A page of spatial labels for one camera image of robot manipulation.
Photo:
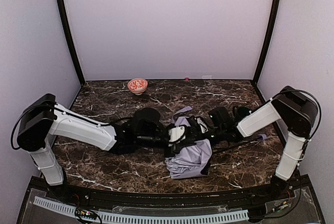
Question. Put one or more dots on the red patterned ceramic bowl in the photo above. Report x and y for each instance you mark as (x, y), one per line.
(137, 86)

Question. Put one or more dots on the black corner post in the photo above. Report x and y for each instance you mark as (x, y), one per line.
(266, 42)
(70, 41)

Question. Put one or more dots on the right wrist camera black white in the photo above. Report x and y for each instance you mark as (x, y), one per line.
(203, 126)

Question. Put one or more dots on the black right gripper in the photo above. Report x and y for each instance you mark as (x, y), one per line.
(197, 126)

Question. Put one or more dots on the left black corner post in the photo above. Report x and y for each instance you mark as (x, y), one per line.
(70, 41)

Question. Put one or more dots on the lavender folding umbrella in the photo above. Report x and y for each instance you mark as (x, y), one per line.
(194, 161)

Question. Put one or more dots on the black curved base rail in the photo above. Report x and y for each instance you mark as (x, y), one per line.
(248, 197)

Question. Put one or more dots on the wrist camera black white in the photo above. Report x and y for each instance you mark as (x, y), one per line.
(177, 134)
(203, 126)

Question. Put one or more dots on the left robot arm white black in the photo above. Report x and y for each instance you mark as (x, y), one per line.
(45, 118)

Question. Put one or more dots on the right black corner post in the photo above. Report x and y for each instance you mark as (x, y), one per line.
(266, 42)

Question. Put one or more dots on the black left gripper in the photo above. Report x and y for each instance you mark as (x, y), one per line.
(169, 148)

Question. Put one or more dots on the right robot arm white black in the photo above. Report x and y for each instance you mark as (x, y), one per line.
(296, 115)

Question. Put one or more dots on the dark green mug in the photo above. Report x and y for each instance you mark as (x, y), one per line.
(240, 112)

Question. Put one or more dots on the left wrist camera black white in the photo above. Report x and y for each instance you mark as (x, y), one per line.
(177, 134)

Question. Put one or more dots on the white slotted cable duct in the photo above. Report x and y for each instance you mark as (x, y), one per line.
(150, 215)

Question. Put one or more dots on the small circuit board with wires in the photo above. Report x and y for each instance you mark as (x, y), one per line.
(87, 216)

